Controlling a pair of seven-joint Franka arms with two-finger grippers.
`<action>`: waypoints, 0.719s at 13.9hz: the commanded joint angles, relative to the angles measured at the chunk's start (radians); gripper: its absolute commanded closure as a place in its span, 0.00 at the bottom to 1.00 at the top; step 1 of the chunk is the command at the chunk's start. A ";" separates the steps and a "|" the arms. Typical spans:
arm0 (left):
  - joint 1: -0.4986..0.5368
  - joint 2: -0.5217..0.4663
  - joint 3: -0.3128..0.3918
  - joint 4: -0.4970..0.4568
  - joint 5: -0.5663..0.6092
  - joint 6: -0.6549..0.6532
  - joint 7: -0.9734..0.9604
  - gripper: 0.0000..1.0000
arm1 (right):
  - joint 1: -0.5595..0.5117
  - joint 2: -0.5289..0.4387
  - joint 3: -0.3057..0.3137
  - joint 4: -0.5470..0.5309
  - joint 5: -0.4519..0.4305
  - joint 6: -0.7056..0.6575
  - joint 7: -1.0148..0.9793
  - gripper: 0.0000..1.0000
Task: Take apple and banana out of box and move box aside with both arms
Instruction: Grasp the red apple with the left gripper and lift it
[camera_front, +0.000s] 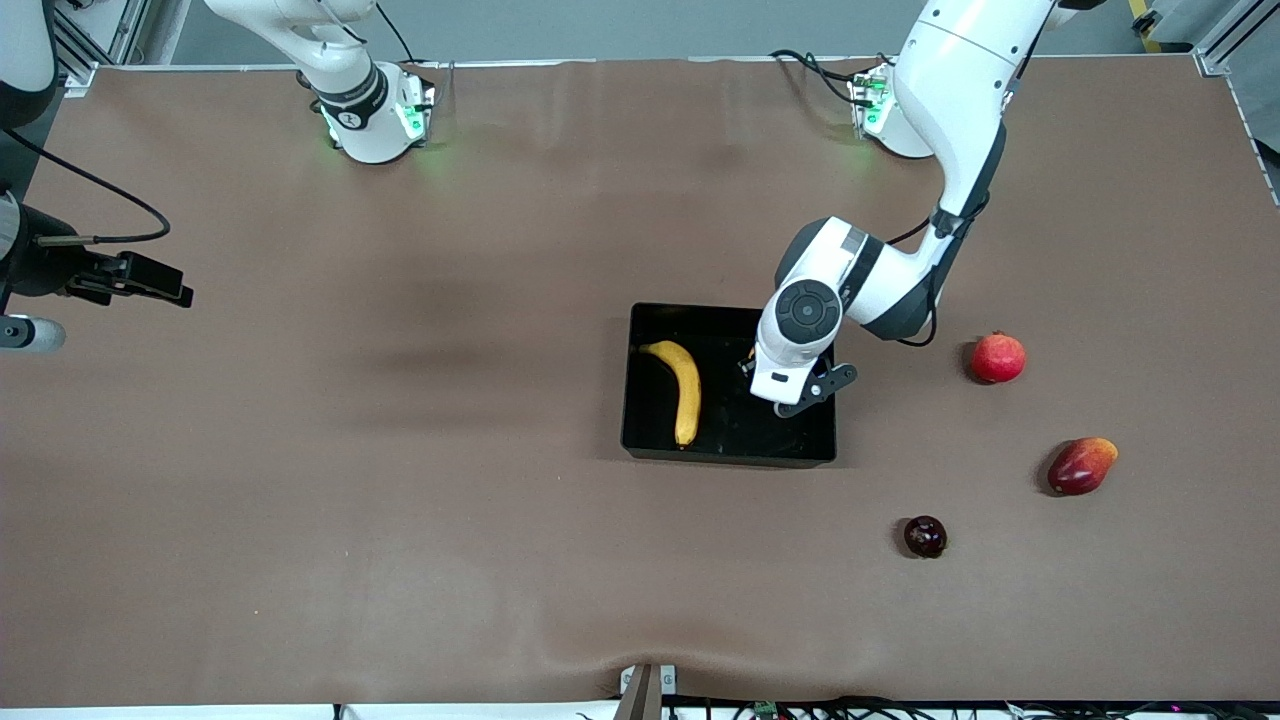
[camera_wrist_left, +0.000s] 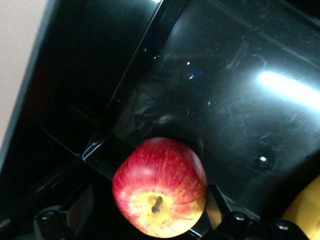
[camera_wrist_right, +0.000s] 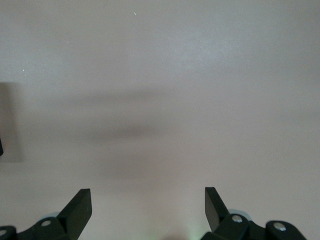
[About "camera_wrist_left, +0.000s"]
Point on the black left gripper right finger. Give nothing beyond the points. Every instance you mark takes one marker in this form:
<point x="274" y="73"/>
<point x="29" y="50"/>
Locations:
<point x="245" y="228"/>

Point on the yellow banana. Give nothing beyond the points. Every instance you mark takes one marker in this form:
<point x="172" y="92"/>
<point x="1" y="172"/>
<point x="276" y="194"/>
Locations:
<point x="305" y="212"/>

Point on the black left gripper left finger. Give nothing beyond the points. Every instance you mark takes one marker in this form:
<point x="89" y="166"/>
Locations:
<point x="57" y="225"/>

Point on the black plastic box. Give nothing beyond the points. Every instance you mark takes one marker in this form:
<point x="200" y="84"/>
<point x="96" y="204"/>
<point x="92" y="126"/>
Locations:
<point x="225" y="100"/>

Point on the red yellow apple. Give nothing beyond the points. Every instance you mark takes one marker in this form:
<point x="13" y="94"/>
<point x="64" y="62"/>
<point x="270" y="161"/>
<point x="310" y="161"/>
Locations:
<point x="157" y="180"/>

